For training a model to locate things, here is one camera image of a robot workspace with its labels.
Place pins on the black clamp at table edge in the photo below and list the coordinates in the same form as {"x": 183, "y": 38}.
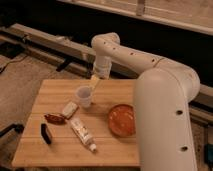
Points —
{"x": 18, "y": 128}

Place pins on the yellow wooden stick tool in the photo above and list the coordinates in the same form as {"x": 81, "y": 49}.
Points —
{"x": 94, "y": 81}

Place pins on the grey metal rail beam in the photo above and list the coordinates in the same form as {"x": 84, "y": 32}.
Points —
{"x": 50, "y": 43}

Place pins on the blue object at right edge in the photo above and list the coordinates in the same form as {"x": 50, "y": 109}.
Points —
{"x": 208, "y": 153}

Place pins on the black eraser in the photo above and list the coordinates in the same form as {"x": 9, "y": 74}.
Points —
{"x": 46, "y": 134}

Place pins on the wooden table board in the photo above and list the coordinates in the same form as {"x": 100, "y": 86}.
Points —
{"x": 66, "y": 150}

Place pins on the orange round bowl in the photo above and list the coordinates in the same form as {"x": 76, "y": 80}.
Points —
{"x": 121, "y": 120}

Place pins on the translucent plastic cup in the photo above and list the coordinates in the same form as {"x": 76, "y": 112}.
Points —
{"x": 84, "y": 96}

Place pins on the white tube with cap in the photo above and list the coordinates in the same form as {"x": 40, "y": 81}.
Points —
{"x": 83, "y": 134}

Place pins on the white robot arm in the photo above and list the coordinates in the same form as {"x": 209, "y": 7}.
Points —
{"x": 160, "y": 98}

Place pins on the white rectangular eraser block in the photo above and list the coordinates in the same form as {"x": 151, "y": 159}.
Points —
{"x": 69, "y": 110}

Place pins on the red-brown wrapped snack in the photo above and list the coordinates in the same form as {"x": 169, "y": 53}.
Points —
{"x": 54, "y": 119}

